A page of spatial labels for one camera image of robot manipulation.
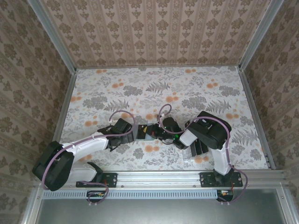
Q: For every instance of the floral table cover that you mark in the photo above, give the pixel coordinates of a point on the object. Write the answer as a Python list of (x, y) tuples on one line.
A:
[(116, 81)]

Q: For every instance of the black credit card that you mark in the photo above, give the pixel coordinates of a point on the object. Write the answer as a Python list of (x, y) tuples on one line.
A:
[(204, 148), (194, 149), (140, 132), (199, 148)]

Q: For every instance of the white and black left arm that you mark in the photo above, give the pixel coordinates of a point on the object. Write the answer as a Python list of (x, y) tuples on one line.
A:
[(88, 144)]

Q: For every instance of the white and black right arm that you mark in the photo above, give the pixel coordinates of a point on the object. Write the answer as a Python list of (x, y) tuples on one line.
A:
[(219, 158)]

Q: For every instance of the aluminium frame post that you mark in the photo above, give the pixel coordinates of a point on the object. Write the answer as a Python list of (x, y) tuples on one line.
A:
[(53, 37), (259, 35)]

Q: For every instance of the aluminium table side rail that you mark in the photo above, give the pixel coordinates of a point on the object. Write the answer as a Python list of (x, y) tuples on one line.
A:
[(257, 116), (65, 112)]

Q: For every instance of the aluminium mounting rail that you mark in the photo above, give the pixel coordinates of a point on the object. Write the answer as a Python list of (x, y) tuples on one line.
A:
[(158, 178)]

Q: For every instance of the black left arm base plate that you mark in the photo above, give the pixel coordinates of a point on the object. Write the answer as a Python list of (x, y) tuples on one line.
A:
[(112, 179)]

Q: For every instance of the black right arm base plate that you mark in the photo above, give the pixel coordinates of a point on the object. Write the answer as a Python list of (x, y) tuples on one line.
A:
[(205, 179)]

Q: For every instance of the small controller board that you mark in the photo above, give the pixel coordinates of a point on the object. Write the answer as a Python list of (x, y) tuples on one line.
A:
[(225, 193), (95, 194)]

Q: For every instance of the clear acrylic card stand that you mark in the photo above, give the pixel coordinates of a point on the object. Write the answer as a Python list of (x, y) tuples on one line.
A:
[(187, 154)]

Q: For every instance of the grey metal sheet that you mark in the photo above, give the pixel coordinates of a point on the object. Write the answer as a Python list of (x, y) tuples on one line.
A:
[(151, 212)]

